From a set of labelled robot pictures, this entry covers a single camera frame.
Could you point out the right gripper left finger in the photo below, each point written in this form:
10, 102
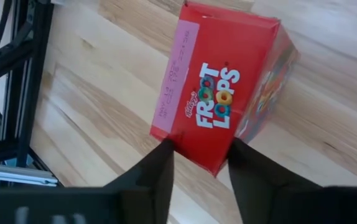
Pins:
150, 193

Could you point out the red Froot Loops cereal box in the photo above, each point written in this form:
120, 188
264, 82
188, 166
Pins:
228, 46

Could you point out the black aluminium frame rails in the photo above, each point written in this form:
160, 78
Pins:
38, 62

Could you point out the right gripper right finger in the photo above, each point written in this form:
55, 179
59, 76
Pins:
275, 202

